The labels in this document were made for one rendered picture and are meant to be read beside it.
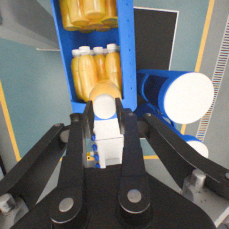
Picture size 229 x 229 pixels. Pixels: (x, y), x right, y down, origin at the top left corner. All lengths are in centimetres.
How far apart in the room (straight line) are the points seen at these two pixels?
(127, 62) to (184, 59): 152
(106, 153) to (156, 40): 127
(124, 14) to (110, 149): 73
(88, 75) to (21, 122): 170
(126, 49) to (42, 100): 155
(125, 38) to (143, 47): 112
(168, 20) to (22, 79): 178
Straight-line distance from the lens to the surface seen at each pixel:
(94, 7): 49
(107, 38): 70
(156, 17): 167
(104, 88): 25
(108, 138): 85
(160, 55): 164
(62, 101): 179
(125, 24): 48
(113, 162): 91
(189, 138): 93
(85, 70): 51
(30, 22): 110
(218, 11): 224
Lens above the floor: 165
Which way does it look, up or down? 69 degrees down
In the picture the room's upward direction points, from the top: 167 degrees clockwise
